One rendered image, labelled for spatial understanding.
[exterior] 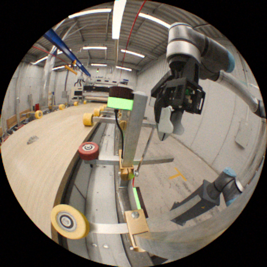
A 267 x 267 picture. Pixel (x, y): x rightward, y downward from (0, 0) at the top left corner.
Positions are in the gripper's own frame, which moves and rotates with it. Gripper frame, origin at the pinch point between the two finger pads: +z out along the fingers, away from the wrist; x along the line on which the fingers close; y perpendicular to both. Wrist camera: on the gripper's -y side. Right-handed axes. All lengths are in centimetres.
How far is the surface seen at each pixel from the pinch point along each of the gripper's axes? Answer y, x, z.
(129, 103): -1.1, -10.5, -6.9
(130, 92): -1.0, -10.6, -9.4
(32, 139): -6, -55, 10
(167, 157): -6.4, 13.8, 15.0
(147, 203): -8, 30, 101
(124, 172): 0.8, -9.2, 14.3
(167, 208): 9, 56, 101
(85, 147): -7.1, -23.8, 10.7
